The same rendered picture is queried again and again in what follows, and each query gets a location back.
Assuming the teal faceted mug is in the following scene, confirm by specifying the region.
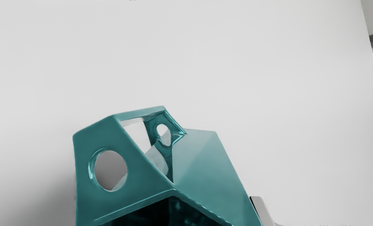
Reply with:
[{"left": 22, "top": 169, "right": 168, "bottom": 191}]
[{"left": 72, "top": 106, "right": 264, "bottom": 226}]

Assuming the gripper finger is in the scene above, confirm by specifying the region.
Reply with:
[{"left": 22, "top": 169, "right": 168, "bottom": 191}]
[{"left": 249, "top": 196, "right": 284, "bottom": 226}]

